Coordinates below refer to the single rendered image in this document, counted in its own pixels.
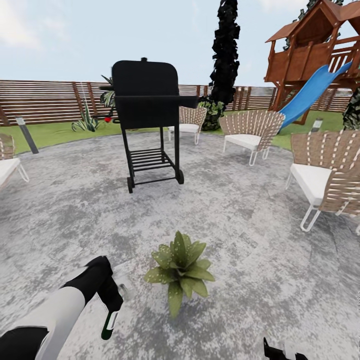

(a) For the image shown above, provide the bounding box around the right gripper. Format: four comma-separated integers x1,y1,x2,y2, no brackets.
263,337,306,360

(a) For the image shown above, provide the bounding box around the insectifuge atomizer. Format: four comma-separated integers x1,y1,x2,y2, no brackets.
101,307,121,340

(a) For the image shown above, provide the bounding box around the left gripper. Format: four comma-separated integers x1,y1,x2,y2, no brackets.
97,282,124,314

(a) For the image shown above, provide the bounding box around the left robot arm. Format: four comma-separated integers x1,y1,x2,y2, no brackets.
0,256,135,360

